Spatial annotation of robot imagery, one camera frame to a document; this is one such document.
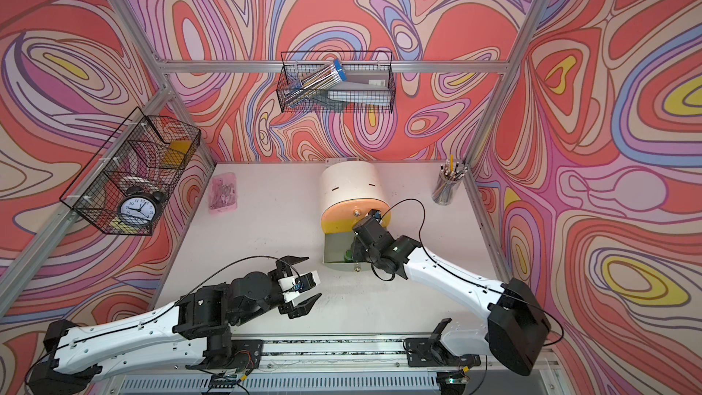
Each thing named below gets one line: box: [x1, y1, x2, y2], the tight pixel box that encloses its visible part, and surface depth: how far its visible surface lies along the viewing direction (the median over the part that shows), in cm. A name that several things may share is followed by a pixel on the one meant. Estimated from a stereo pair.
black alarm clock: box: [117, 185, 167, 228], surface depth 69 cm
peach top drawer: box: [321, 198, 391, 221], surface depth 80 cm
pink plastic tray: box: [208, 171, 238, 215], surface depth 110 cm
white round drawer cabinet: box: [319, 160, 392, 235], surface depth 82 cm
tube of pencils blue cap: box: [283, 58, 348, 109], surface depth 81 cm
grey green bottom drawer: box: [322, 232, 373, 273], surface depth 88 cm
